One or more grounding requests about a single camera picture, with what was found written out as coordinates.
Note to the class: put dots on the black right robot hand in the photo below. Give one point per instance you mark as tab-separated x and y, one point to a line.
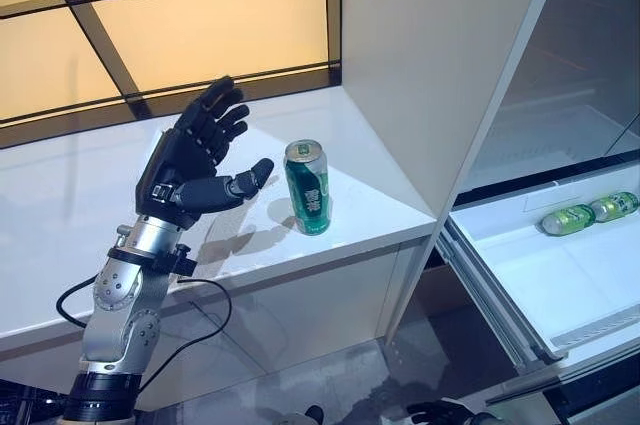
440	407

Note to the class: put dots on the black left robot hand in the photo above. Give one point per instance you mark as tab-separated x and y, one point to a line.
185	160

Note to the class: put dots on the dark green beer can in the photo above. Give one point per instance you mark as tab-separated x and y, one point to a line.
310	195

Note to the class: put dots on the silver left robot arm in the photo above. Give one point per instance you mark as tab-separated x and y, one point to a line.
120	305

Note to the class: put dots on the white fridge drawer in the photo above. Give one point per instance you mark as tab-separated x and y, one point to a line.
525	285

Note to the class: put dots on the stainless steel fridge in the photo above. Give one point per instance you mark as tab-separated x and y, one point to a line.
575	95

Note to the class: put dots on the dark framed lit window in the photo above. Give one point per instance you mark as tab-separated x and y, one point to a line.
175	35

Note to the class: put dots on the white counter cabinet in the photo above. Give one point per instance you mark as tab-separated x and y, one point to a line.
300	305

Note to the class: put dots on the green plastic bottle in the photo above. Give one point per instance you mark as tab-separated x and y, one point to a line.
615	206
567	220

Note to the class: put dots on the tall white cabinet panel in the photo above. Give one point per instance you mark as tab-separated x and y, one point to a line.
425	45

